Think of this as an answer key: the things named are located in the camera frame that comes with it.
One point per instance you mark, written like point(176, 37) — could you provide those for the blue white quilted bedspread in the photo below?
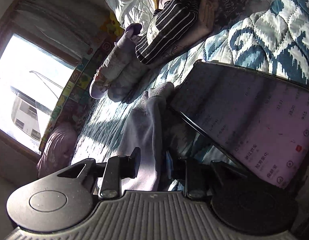
point(271, 36)

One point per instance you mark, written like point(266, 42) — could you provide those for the yellow plush toy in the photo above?
point(113, 26)

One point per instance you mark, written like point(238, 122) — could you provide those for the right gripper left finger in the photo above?
point(115, 170)

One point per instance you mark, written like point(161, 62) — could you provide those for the white quilted duvet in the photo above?
point(132, 11)

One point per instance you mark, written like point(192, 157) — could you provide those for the colourful alphabet foam bumper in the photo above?
point(75, 101)

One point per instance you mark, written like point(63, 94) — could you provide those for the window with curtains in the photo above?
point(41, 43)

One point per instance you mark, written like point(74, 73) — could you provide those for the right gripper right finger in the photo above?
point(187, 173)

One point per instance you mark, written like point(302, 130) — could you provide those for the black white striped folded shirt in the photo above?
point(166, 27)

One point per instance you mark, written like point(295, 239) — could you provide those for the folded floral lilac garment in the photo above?
point(121, 70)

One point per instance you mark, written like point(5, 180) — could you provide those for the mauve pillow by window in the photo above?
point(58, 151)

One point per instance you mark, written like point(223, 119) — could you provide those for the black smartphone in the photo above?
point(259, 120)

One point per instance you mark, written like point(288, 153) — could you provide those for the beige and lilac sweatshirt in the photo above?
point(144, 129)

